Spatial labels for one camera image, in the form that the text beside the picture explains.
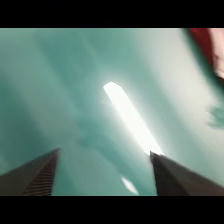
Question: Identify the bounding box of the red garment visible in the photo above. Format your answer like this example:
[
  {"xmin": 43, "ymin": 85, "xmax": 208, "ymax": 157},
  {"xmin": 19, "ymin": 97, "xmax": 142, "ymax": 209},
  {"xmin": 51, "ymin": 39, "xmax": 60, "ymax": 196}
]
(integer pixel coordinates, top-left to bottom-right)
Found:
[{"xmin": 188, "ymin": 28, "xmax": 224, "ymax": 80}]

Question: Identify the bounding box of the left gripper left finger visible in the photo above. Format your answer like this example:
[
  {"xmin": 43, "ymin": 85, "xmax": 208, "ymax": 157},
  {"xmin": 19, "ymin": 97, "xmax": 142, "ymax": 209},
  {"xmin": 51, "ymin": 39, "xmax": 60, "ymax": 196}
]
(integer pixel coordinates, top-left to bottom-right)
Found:
[{"xmin": 0, "ymin": 147, "xmax": 61, "ymax": 197}]

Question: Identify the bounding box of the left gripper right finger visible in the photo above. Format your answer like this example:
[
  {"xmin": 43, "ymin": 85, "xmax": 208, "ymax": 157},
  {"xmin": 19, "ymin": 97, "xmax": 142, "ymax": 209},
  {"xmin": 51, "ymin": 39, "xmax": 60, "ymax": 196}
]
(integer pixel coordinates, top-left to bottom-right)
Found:
[{"xmin": 149, "ymin": 150, "xmax": 224, "ymax": 197}]

